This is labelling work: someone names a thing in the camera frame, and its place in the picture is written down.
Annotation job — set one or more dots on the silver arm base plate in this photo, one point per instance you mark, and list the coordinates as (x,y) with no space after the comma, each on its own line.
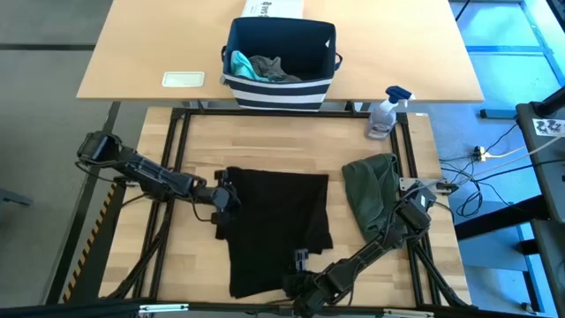
(408,183)

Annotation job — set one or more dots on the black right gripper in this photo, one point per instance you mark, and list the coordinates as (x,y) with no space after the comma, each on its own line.
(311,291)

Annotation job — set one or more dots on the navy white-striped fabric bin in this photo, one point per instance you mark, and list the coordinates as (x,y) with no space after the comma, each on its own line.
(282,95)

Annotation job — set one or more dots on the black equipment cart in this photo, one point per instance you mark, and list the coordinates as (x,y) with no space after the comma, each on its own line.
(552,199)

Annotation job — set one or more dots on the black edge rail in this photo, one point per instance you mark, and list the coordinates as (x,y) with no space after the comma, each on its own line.
(66,310)

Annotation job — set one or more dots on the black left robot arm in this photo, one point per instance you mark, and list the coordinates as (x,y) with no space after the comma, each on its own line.
(150,174)

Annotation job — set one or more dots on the light wooden desk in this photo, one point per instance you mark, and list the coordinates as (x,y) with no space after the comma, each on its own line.
(397,53)

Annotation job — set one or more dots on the black garment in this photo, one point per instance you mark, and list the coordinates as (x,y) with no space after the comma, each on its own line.
(273,221)

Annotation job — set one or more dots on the clear spray bottle blue trigger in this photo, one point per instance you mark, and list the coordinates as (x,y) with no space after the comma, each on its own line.
(381,119)

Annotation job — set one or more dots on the yellow black hazard tape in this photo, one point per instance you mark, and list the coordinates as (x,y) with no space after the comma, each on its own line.
(86,252)

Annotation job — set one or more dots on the black cart crossbar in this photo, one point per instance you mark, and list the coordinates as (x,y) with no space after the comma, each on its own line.
(499,218)

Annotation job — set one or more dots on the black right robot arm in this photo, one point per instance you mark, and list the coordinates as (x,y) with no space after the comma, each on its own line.
(379,247)

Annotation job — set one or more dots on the white printed cardboard box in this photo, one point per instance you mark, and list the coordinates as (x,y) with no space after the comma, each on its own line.
(273,6)

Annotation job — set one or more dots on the white printed sticker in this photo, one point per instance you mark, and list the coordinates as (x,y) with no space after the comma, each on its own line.
(547,127)

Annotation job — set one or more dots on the teal garment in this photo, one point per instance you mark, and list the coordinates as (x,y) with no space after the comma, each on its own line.
(240,66)

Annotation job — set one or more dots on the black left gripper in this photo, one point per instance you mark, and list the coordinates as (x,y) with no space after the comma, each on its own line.
(220,199)

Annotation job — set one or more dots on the dark green button shirt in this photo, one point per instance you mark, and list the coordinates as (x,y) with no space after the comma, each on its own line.
(368,194)

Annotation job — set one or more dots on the yellow black power plug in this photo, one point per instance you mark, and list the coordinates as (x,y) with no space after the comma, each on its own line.
(479,153)

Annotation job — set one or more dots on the black floor beam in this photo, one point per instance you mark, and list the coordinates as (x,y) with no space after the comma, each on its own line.
(108,119)

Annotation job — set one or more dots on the grey garment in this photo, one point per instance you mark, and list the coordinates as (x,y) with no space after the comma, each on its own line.
(269,68)

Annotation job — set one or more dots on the white rectangular plate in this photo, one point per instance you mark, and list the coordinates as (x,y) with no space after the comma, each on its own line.
(183,79)

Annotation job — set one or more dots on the silver metal bracket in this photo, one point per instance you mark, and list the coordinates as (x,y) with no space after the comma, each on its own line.
(408,314)
(163,308)

